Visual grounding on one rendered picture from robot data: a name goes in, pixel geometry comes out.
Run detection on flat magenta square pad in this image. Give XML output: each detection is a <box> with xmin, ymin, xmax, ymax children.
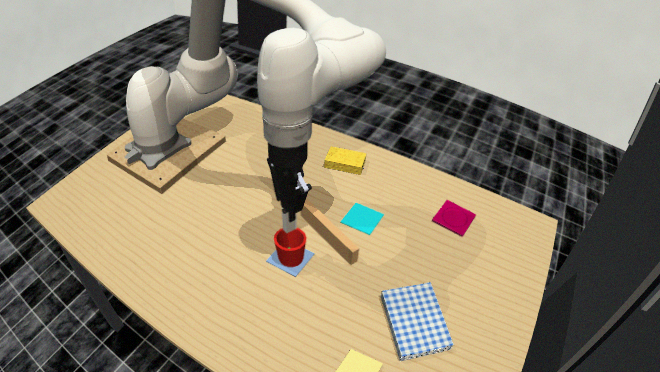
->
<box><xmin>432</xmin><ymin>200</ymin><xmax>476</xmax><ymax>237</ymax></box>

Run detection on red cup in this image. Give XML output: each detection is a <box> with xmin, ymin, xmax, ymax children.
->
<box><xmin>274</xmin><ymin>228</ymin><xmax>306</xmax><ymax>267</ymax></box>

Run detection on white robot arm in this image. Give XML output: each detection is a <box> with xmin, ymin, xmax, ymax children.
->
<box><xmin>124</xmin><ymin>0</ymin><xmax>386</xmax><ymax>170</ymax></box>

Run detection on yellow sponge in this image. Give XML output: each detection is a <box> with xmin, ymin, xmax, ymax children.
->
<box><xmin>324</xmin><ymin>147</ymin><xmax>366</xmax><ymax>175</ymax></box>

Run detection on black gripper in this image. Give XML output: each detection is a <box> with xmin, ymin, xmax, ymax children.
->
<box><xmin>267</xmin><ymin>142</ymin><xmax>312</xmax><ymax>233</ymax></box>

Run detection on blue and white checkered towel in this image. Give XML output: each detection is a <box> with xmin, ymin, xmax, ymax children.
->
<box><xmin>381</xmin><ymin>282</ymin><xmax>454</xmax><ymax>361</ymax></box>

